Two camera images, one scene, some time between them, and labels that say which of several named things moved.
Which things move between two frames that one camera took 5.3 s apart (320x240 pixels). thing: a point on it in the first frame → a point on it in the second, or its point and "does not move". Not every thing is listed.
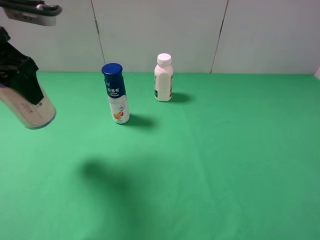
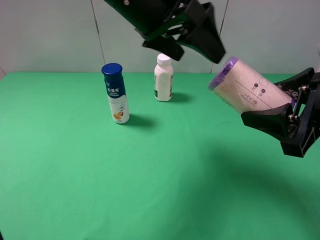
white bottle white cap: [163, 78] does not move
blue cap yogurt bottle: [117, 93] does not move
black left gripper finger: [18, 71] → [201, 31]
